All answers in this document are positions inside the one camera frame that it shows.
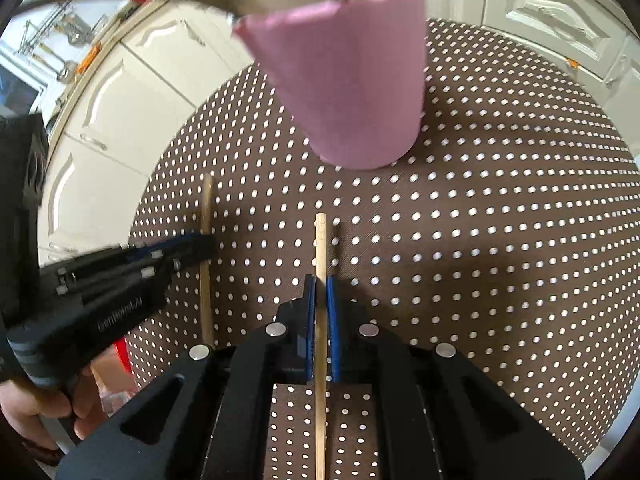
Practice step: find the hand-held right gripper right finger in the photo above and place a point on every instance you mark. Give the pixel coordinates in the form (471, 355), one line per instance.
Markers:
(333, 340)

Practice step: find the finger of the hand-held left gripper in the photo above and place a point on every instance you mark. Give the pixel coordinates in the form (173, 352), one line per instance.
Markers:
(170, 244)
(150, 280)

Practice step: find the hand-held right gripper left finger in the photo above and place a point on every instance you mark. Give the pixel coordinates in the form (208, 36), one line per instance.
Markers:
(310, 330)

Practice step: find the slender wooden chopstick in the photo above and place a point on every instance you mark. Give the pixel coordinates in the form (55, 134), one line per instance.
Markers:
(206, 310)
(321, 245)

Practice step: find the pink cup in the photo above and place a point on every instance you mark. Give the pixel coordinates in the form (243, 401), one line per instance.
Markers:
(350, 85)

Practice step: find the person's left hand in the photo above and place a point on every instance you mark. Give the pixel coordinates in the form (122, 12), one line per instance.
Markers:
(35, 415)

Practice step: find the round brown polka-dot table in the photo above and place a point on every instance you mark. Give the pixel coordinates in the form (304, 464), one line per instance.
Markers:
(475, 210)

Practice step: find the small orange kitchen tool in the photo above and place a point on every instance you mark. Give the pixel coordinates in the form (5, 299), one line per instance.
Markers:
(90, 60)

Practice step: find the small orange clip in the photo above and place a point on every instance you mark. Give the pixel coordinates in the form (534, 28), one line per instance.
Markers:
(573, 63)

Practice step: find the wall rack with utensils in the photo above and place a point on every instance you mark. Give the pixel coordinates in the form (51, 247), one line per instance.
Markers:
(55, 40)

